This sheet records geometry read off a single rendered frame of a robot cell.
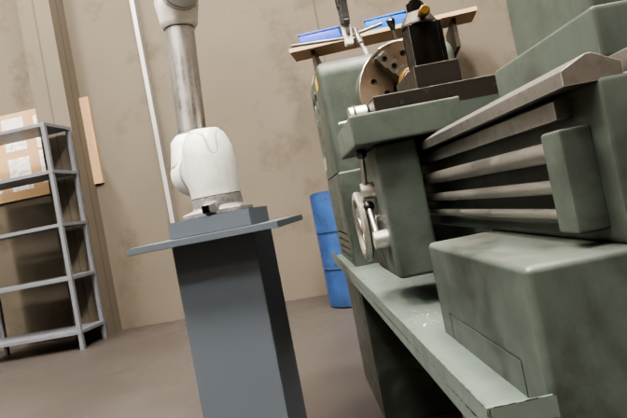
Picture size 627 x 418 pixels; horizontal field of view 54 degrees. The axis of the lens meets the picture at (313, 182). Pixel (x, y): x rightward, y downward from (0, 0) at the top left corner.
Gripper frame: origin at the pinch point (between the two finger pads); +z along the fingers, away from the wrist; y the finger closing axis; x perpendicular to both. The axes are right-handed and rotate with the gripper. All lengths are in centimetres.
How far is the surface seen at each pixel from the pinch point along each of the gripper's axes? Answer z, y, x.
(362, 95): 26.5, 25.5, -2.9
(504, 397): 81, 153, -14
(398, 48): 14.0, 25.5, 11.4
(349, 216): 64, 10, -13
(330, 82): 17.5, 10.0, -10.3
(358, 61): 11.8, 9.0, 0.7
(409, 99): 40, 91, -3
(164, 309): 123, -334, -158
